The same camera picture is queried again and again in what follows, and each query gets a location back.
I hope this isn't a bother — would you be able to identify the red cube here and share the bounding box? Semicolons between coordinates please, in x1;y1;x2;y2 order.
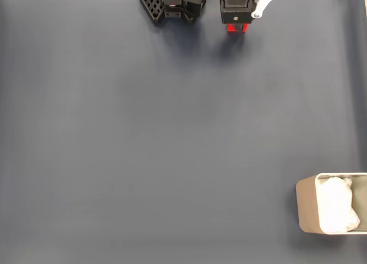
227;23;249;34

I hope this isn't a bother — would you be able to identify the beige metal box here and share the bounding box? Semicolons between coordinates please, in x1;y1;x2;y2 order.
295;172;367;236

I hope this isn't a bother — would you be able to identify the blue-grey table mat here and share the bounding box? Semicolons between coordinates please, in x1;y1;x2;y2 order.
0;0;367;264

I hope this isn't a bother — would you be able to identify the white crumpled tissue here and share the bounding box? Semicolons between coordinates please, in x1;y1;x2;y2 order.
317;176;361;234

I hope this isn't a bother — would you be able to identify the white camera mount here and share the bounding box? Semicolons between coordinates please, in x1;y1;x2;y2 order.
251;0;305;19

